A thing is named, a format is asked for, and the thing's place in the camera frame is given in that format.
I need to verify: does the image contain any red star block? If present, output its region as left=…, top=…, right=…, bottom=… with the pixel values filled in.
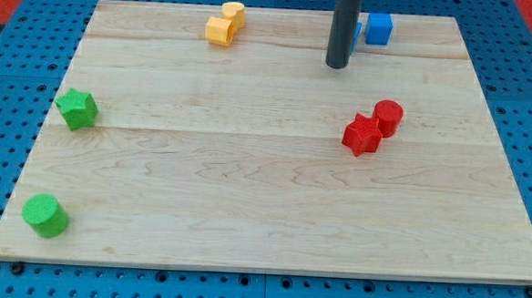
left=342, top=113, right=383, bottom=157

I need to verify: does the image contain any green star block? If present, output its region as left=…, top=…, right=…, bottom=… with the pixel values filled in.
left=55, top=88, right=99, bottom=130

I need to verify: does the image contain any light wooden board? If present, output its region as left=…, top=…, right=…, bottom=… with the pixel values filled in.
left=0, top=0, right=532, bottom=285

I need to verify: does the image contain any yellow hexagon block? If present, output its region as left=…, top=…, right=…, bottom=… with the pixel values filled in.
left=204, top=16, right=235, bottom=46

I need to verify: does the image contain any red cylinder block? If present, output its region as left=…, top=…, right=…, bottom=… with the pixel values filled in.
left=373, top=99, right=404, bottom=138

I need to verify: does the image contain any yellow heart block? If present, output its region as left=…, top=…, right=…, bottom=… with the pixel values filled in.
left=221, top=1, right=245, bottom=31

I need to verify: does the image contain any blue block behind rod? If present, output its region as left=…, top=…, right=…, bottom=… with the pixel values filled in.
left=351, top=22, right=363, bottom=54

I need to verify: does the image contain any blue cube block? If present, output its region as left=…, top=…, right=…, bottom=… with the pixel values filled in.
left=364, top=13, right=393, bottom=46

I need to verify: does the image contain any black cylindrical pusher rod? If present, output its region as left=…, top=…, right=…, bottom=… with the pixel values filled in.
left=325, top=0, right=363, bottom=69

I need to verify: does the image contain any green cylinder block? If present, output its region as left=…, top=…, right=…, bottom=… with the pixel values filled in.
left=21, top=193, right=70, bottom=238

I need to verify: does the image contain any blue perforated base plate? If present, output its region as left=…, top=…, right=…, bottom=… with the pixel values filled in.
left=0, top=0, right=532, bottom=298

